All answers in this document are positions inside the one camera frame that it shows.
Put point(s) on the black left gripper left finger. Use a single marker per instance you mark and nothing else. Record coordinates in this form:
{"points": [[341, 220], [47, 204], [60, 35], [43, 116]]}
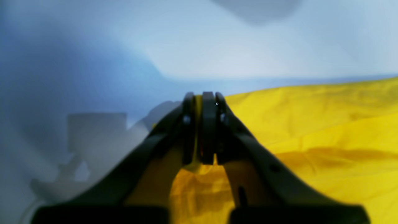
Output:
{"points": [[104, 202]]}

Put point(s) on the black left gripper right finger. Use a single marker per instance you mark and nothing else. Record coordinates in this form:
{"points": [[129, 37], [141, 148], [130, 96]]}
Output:
{"points": [[264, 190]]}

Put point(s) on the orange yellow t-shirt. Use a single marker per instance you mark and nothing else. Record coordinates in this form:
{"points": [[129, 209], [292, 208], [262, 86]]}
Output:
{"points": [[341, 140]]}

